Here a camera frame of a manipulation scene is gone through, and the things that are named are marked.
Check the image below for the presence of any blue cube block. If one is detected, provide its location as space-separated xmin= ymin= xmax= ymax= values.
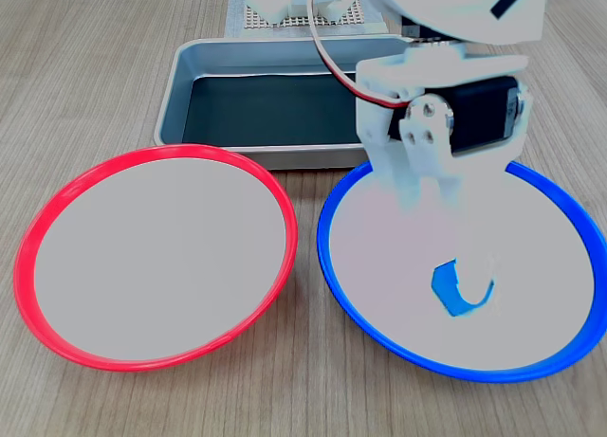
xmin=431 ymin=260 xmax=498 ymax=319

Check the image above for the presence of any blue rimmed round dish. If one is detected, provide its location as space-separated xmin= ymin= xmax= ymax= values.
xmin=316 ymin=159 xmax=607 ymax=385

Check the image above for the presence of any black tray liner mat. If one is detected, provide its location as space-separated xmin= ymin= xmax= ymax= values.
xmin=181 ymin=73 xmax=367 ymax=146

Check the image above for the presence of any silver metal tray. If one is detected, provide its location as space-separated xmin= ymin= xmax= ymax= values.
xmin=153 ymin=34 xmax=414 ymax=172

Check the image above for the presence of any red rimmed round dish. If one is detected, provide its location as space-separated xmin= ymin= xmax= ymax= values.
xmin=12 ymin=143 xmax=300 ymax=373

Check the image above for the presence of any beige mesh grid mat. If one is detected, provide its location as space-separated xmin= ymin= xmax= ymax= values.
xmin=243 ymin=0 xmax=367 ymax=30

